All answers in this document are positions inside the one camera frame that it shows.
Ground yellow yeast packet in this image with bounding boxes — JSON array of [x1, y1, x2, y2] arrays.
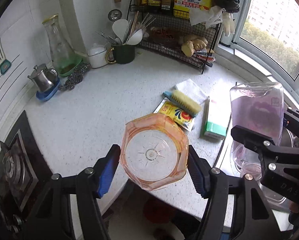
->
[[153, 98, 194, 131]]

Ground ginger root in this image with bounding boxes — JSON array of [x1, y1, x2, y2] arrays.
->
[[180, 34, 209, 57]]

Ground stainless steel teapot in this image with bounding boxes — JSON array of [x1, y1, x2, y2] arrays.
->
[[27, 64, 58, 93]]

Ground dark green utensil mug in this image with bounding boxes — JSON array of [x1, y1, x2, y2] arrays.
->
[[105, 44, 135, 64]]

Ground black plastic bag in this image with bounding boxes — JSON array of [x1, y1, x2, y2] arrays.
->
[[214, 0, 240, 13]]

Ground black wire shelf rack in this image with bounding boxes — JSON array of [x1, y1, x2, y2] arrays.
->
[[127, 0, 220, 70]]

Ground orange plastic jar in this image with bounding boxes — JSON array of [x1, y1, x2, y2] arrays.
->
[[120, 113, 189, 191]]

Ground blue saucer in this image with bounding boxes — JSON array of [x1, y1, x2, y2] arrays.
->
[[36, 78, 60, 102]]

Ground person's right hand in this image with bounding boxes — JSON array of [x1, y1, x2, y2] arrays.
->
[[289, 202, 299, 213]]

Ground steel wool scrubber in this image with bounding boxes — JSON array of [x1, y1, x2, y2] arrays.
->
[[58, 62, 91, 91]]

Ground clear plastic pink-label bottle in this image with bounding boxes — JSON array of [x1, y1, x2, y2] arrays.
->
[[229, 81, 285, 173]]

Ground white green medicine box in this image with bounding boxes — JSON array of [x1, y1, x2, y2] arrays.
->
[[203, 98, 231, 140]]

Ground glass carafe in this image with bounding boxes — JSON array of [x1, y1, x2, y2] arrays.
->
[[42, 14, 75, 67]]

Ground black gas stove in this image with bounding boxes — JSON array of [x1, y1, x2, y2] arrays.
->
[[0, 111, 52, 232]]

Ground white folded cloth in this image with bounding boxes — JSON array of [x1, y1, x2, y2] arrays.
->
[[175, 79, 207, 105]]

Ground green shallow dish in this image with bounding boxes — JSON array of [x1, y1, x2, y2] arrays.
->
[[55, 54, 82, 77]]

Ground white lidded sugar jar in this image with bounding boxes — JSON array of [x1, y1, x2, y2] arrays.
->
[[88, 43, 108, 69]]

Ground yellow bristle scrub brush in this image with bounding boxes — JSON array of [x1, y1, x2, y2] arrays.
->
[[163, 90, 202, 117]]

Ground white rubber glove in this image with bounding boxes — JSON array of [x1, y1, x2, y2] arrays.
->
[[189, 4, 236, 38]]

